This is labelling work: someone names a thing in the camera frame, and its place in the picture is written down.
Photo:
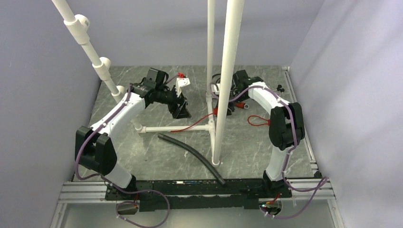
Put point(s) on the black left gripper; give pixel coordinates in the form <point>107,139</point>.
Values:
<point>174,108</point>

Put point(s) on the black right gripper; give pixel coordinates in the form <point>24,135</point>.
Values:
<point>231,108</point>

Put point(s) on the short red wire connector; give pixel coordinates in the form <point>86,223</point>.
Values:
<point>214,112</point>

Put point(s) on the small black key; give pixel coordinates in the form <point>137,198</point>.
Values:
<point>280,89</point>

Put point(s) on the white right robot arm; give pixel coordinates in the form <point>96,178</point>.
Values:
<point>286,123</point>

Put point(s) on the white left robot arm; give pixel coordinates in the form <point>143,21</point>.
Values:
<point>94,148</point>

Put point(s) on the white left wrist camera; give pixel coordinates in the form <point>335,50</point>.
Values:
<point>180,83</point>

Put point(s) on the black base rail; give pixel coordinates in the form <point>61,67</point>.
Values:
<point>197,194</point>

